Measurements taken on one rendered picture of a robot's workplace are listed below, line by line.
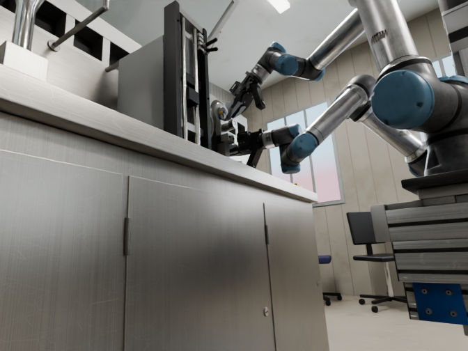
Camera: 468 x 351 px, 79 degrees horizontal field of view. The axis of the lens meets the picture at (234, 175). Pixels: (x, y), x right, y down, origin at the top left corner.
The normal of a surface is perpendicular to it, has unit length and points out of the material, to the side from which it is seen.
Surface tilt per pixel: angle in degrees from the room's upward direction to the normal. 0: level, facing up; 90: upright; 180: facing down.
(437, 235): 90
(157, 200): 90
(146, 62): 90
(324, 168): 90
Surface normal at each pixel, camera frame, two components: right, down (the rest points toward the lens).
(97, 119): 0.85, -0.17
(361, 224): 0.22, -0.37
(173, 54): -0.52, -0.17
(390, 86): -0.88, 0.07
